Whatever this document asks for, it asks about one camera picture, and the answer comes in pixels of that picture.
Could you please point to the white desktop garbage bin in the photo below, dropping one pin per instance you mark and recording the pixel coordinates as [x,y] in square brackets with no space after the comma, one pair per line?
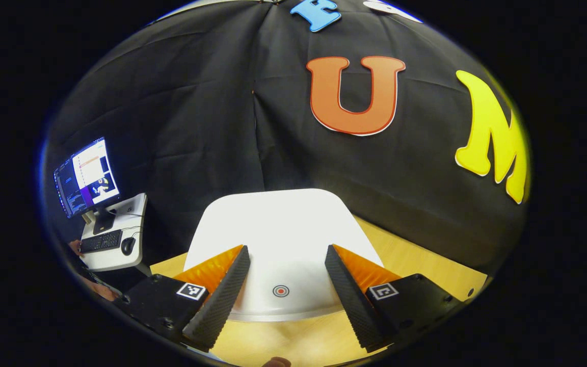
[283,229]

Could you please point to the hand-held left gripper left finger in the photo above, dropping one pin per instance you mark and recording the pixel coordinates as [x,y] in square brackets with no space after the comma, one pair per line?
[222,300]

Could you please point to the black keyboard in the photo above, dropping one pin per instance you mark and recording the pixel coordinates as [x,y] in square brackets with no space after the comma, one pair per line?
[101,240]

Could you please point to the white computer desk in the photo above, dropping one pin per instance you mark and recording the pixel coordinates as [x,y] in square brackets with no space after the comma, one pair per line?
[133,214]

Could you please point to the black computer mouse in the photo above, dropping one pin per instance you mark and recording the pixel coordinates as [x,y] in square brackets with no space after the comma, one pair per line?
[128,245]

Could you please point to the black backdrop cloth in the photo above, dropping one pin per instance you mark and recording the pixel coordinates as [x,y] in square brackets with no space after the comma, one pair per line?
[196,127]

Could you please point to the computer monitor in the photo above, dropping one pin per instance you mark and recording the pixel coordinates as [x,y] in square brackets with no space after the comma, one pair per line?
[87,178]

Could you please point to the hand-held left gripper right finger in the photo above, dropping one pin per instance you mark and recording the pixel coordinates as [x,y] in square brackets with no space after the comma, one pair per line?
[352,300]

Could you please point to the wooden desktop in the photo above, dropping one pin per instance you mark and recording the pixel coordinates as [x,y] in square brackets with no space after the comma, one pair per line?
[298,341]

